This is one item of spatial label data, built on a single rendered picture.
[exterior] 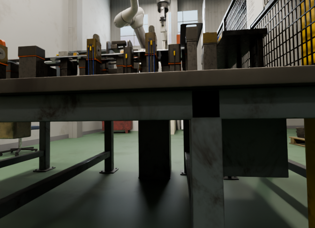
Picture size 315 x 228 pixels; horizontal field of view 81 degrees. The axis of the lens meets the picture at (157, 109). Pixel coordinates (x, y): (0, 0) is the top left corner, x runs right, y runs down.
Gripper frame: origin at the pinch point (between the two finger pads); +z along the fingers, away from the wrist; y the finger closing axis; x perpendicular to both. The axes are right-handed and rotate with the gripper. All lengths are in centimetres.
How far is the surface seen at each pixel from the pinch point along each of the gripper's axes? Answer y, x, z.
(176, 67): 22.5, 8.1, 28.5
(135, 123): -659, -175, 80
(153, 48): 25.5, -3.6, 18.1
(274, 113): 74, 32, 55
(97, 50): 19.2, -37.8, 15.1
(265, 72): 78, 28, 45
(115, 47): -15.5, -39.1, 0.4
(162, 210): 5, -2, 114
